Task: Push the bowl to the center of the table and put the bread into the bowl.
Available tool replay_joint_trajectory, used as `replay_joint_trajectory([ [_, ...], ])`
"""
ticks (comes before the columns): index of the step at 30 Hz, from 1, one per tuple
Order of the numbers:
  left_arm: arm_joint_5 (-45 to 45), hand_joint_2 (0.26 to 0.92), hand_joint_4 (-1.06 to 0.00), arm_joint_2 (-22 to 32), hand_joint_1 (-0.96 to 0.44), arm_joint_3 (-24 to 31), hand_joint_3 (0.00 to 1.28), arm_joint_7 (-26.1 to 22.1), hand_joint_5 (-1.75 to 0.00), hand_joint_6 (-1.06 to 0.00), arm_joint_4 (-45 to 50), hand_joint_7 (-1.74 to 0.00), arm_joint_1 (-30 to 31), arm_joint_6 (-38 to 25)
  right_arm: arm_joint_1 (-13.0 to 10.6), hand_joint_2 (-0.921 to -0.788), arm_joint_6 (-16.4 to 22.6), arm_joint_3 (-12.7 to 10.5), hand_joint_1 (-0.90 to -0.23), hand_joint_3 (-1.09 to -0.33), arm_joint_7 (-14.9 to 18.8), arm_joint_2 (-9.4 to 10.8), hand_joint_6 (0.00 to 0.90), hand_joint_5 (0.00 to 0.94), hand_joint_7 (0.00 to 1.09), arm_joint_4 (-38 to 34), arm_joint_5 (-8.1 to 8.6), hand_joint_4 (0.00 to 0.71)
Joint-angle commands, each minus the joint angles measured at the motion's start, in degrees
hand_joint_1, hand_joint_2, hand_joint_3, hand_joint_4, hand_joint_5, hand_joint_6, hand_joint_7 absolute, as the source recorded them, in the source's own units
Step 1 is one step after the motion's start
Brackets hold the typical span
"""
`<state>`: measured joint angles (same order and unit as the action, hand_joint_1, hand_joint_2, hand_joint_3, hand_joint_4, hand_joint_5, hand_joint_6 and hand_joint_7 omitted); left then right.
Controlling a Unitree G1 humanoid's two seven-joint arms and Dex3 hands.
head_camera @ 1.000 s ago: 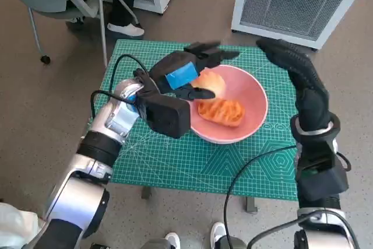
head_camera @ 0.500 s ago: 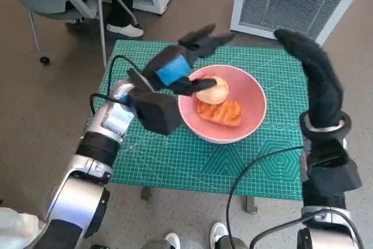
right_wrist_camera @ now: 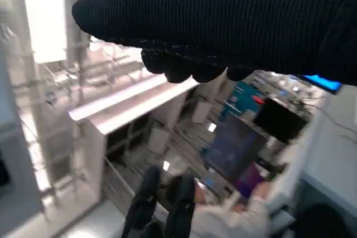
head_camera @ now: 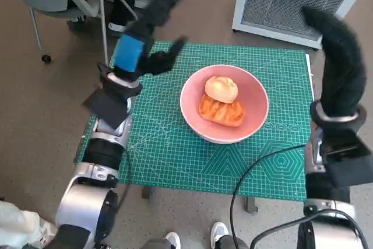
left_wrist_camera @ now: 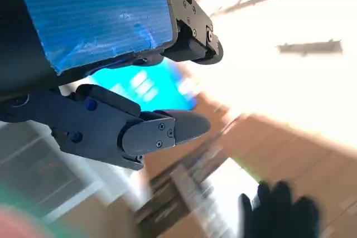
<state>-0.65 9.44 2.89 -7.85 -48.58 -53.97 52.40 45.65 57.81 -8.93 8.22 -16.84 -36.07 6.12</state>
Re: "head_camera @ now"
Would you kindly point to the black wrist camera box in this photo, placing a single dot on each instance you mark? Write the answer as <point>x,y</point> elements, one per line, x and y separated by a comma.
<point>107,109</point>
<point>346,158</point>

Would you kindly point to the orange braided toy bread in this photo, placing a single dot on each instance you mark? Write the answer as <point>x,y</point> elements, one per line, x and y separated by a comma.
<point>224,115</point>

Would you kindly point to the pink bowl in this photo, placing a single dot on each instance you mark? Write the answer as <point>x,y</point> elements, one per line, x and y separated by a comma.
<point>250,100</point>

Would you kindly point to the standing person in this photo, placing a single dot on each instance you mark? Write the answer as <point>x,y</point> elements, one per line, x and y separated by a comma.
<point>218,230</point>

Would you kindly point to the seated person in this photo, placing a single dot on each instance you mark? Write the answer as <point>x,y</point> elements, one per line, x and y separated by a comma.
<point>122,1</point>

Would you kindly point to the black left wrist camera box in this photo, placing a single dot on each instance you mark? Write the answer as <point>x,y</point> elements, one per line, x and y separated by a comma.
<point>107,109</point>

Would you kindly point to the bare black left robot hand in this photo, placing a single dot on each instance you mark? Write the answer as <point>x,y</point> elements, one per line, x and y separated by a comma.
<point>129,53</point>

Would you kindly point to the green cutting mat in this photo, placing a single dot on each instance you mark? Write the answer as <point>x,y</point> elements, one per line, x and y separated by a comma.
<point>163,144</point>

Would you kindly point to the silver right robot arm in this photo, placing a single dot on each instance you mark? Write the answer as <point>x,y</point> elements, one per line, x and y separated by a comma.
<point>323,193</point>

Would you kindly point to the pale crumpled cover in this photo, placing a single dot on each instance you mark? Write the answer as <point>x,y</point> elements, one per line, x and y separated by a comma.
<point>17,222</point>

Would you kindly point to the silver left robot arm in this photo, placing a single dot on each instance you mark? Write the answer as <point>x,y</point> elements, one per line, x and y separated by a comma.
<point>84,202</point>

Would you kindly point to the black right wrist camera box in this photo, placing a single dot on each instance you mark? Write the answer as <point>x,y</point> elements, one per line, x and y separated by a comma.
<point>346,158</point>

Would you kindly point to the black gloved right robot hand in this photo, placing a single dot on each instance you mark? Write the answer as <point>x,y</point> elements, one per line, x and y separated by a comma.
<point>344,71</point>

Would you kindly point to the large white grille unit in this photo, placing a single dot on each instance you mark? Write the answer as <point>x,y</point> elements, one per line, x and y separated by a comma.
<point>277,4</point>

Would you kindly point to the black table leg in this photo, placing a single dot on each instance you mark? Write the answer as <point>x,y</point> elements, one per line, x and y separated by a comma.
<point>251,205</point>
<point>146,193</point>

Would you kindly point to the round pale toy bun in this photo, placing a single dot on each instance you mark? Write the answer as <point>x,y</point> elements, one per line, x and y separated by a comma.
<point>221,88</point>

